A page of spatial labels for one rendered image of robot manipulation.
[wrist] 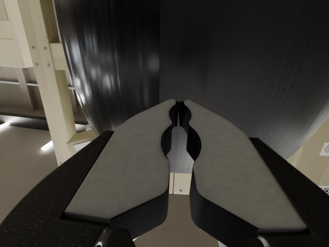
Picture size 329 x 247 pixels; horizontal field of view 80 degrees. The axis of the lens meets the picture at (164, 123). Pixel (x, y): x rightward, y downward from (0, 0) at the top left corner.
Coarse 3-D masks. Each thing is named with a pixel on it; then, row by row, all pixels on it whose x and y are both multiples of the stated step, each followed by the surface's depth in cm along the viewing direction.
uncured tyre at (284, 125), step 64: (64, 0) 16; (128, 0) 13; (192, 0) 13; (256, 0) 13; (320, 0) 13; (128, 64) 15; (192, 64) 15; (256, 64) 15; (320, 64) 15; (256, 128) 18
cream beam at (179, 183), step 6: (174, 174) 77; (180, 174) 77; (186, 174) 76; (174, 180) 78; (180, 180) 78; (186, 180) 78; (174, 186) 79; (180, 186) 79; (186, 186) 79; (174, 192) 81; (180, 192) 80; (186, 192) 80
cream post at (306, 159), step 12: (324, 132) 38; (312, 144) 39; (300, 156) 41; (312, 156) 40; (324, 156) 40; (300, 168) 42; (312, 168) 42; (324, 168) 41; (312, 180) 43; (324, 180) 43
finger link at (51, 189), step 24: (96, 144) 8; (72, 168) 6; (48, 192) 6; (72, 192) 6; (24, 216) 5; (48, 216) 5; (0, 240) 5; (24, 240) 5; (48, 240) 5; (72, 240) 5; (96, 240) 5
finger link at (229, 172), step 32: (192, 128) 9; (224, 128) 9; (224, 160) 7; (256, 160) 7; (192, 192) 7; (224, 192) 6; (256, 192) 6; (224, 224) 6; (256, 224) 5; (288, 224) 5
